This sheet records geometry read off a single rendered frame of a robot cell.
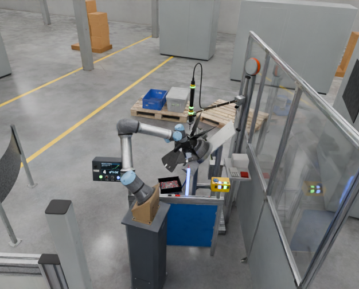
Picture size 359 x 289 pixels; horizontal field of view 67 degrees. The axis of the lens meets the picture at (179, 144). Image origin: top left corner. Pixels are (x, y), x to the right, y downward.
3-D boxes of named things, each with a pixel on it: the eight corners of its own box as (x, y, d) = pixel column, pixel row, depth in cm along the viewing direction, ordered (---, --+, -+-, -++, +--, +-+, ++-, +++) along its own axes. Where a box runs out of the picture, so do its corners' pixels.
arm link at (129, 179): (133, 194, 199) (120, 181, 196) (129, 191, 212) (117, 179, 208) (145, 182, 202) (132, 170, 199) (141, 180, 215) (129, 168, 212)
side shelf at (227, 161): (244, 160, 313) (245, 158, 311) (250, 181, 283) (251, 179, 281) (223, 159, 313) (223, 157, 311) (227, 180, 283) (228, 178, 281)
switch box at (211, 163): (221, 180, 315) (223, 165, 303) (207, 179, 315) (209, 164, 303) (219, 175, 322) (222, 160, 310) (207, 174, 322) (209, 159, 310)
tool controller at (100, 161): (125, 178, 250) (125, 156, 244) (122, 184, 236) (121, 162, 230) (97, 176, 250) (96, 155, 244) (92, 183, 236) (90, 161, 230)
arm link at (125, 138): (123, 188, 208) (117, 117, 207) (120, 186, 222) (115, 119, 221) (138, 187, 213) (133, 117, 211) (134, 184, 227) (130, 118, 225)
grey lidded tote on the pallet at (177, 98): (189, 102, 606) (190, 88, 588) (184, 114, 557) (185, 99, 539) (171, 100, 613) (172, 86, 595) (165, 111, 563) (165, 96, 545)
